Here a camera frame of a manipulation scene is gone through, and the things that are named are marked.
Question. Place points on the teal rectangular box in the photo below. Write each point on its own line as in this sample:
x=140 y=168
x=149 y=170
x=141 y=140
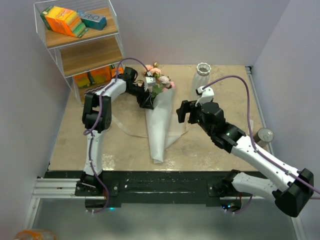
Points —
x=93 y=20

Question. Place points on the orange plastic bag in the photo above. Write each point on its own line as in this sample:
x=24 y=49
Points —
x=35 y=234

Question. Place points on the white wrapping paper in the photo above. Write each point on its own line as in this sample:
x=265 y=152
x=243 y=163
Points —
x=163 y=128

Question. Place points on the orange sponge box lower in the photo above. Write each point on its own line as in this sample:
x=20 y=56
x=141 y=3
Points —
x=114 y=70

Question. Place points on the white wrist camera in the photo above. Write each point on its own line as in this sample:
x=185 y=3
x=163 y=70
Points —
x=206 y=95
x=149 y=81

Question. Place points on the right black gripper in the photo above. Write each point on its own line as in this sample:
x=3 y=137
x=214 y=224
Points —
x=185 y=108

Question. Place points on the metal food can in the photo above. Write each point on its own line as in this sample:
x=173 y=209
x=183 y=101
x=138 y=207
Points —
x=263 y=137

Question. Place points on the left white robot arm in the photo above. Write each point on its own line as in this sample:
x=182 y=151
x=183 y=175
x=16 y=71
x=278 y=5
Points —
x=97 y=118

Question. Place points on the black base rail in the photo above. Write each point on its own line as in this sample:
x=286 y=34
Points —
x=115 y=188

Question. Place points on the orange yellow sponge pack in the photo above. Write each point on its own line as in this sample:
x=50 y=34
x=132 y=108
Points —
x=82 y=80

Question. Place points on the pink rose stem back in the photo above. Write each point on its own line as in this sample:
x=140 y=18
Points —
x=152 y=70

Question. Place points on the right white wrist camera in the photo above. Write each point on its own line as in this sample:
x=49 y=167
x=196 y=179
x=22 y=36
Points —
x=206 y=95

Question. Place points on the purple black zigzag potholder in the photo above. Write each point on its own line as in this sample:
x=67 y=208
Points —
x=95 y=89

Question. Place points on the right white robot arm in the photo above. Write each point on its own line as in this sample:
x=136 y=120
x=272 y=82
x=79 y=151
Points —
x=289 y=188

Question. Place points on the white ribbed vase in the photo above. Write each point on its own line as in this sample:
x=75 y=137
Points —
x=200 y=78

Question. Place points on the cream printed ribbon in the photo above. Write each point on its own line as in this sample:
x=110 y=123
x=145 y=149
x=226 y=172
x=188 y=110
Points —
x=126 y=130

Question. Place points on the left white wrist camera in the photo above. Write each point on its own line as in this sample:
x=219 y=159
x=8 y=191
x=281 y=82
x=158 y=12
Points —
x=149 y=81

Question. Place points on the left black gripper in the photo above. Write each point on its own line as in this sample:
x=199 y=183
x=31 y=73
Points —
x=144 y=102

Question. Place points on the white wire wooden shelf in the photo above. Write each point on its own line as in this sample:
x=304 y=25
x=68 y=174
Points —
x=96 y=49

